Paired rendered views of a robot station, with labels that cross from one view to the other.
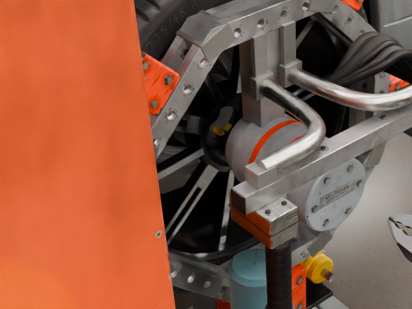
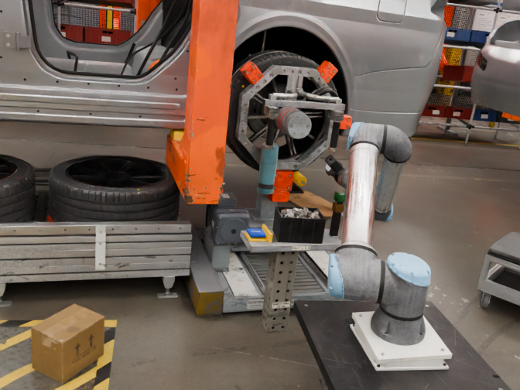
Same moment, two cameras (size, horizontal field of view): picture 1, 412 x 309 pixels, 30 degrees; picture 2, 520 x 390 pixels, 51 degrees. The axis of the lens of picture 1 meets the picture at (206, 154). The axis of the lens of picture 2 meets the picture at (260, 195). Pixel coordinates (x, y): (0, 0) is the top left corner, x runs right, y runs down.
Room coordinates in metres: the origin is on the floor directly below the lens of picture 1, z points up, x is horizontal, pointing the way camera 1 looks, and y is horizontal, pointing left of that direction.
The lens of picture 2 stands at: (-1.70, -0.70, 1.37)
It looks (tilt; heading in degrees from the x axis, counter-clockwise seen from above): 19 degrees down; 14
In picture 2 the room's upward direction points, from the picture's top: 7 degrees clockwise
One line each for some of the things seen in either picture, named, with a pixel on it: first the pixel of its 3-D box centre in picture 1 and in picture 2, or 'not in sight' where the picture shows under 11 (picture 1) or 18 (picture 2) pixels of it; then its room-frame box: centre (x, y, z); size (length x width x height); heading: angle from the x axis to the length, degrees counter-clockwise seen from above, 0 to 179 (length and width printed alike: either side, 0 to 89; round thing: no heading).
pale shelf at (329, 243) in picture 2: not in sight; (292, 240); (0.48, -0.32, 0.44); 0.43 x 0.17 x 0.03; 123
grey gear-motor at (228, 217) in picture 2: not in sight; (223, 227); (0.88, 0.13, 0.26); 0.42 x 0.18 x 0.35; 33
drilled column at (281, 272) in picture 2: not in sight; (279, 285); (0.46, -0.29, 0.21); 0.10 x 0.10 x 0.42; 33
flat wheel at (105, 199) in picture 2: not in sight; (116, 193); (0.71, 0.68, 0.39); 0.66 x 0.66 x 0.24
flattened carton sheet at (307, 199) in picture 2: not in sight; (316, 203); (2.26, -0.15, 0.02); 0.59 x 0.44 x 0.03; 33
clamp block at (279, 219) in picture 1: (263, 211); (271, 111); (0.82, -0.07, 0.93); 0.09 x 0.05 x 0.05; 33
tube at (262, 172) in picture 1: (262, 105); (282, 87); (0.93, -0.08, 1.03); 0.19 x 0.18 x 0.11; 33
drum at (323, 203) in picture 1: (292, 167); (292, 121); (1.02, -0.14, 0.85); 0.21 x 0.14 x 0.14; 33
